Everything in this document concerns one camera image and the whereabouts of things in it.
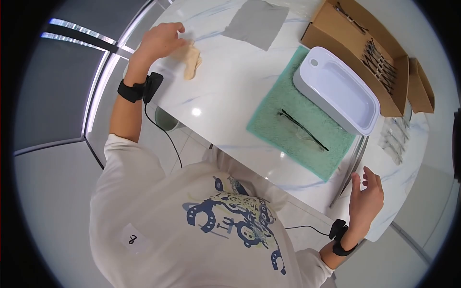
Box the person's left hand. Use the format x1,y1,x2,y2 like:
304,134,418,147
126,22,189,81

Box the person's right hand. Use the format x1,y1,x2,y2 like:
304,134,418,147
345,166,384,239

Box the person's left fingers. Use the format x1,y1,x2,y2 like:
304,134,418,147
158,22,186,35

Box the person's right fingers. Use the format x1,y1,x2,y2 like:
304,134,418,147
362,166,382,191

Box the person's right thumb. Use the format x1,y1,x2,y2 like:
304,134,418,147
350,172,362,198

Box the person's left thumb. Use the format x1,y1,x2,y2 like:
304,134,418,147
170,38,189,52

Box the beige cloth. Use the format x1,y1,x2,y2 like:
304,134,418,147
169,39,203,81

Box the pile of clear bagged glasses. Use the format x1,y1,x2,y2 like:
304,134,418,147
377,116,412,165

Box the black wrist band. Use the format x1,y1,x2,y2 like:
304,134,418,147
328,219,358,257
117,72,164,104

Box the black-rimmed glasses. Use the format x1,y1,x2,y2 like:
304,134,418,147
277,109,330,152

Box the grey waste bin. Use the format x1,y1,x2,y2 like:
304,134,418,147
155,106,181,132

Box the grey cloth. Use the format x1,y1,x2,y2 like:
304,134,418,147
221,0,290,52

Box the green towel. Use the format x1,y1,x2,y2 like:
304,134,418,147
246,45,357,183

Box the white plastic basin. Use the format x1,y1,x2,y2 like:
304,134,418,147
293,46,381,136

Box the small cardboard box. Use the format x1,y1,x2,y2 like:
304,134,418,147
407,58,435,114

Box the large cardboard box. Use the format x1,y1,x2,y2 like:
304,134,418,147
301,0,410,118

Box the thin dark glasses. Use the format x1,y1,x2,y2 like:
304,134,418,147
334,2,370,35

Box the person's body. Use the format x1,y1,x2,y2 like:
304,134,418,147
89,134,337,288

